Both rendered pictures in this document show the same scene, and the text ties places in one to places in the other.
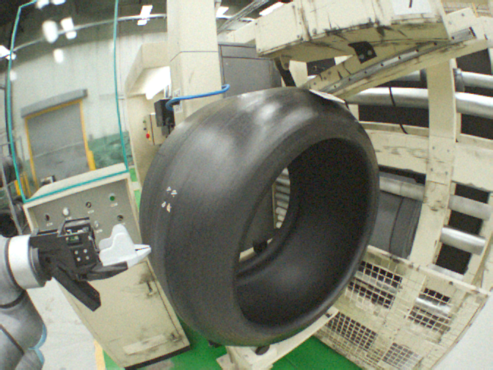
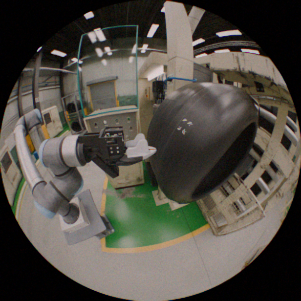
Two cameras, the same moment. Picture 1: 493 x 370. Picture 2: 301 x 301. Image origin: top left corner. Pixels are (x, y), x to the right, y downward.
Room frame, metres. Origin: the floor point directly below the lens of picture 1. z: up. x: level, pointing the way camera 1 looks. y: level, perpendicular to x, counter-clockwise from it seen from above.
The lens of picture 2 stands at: (0.10, 0.12, 1.41)
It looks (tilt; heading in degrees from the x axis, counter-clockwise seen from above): 36 degrees down; 17
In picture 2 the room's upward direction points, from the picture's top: straight up
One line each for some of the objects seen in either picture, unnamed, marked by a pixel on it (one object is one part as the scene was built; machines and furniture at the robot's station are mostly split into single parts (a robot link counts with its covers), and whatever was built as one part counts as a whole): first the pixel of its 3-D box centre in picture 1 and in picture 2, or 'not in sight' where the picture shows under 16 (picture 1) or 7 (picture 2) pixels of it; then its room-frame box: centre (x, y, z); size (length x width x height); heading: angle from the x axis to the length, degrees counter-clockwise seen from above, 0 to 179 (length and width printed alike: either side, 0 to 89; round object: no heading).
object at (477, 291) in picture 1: (362, 318); (216, 197); (0.54, -0.43, 0.65); 0.90 x 0.02 x 0.70; 33
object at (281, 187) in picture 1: (298, 200); not in sight; (0.94, -0.23, 1.05); 0.20 x 0.15 x 0.30; 33
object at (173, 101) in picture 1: (196, 97); (179, 80); (0.76, 0.13, 1.52); 0.19 x 0.19 x 0.06; 33
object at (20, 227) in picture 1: (9, 194); (79, 115); (2.29, 4.12, 0.96); 1.36 x 0.71 x 1.92; 30
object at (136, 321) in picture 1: (114, 284); (121, 154); (0.90, 0.82, 0.63); 0.56 x 0.41 x 1.27; 123
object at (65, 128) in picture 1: (57, 78); (105, 63); (0.76, 0.73, 1.75); 0.55 x 0.02 x 0.95; 123
